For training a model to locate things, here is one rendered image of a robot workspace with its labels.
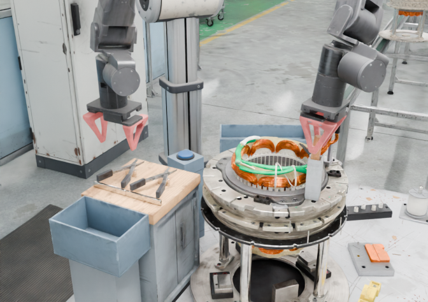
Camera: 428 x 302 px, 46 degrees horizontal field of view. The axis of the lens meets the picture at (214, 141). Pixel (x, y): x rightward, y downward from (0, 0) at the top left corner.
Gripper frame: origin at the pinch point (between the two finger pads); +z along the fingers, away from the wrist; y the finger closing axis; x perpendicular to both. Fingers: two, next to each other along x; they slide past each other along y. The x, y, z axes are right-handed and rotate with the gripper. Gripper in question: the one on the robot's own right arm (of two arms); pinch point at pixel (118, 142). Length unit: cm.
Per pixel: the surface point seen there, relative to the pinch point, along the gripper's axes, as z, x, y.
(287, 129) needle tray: 13, 49, 23
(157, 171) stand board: 10.2, 8.1, 4.6
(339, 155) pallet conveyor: 83, 174, 13
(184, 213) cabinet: 17.5, 4.9, 13.5
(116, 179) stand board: 10.1, 0.3, -1.6
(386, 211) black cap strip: 37, 58, 53
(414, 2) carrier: 21, 300, 26
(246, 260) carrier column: 20.9, -0.1, 31.7
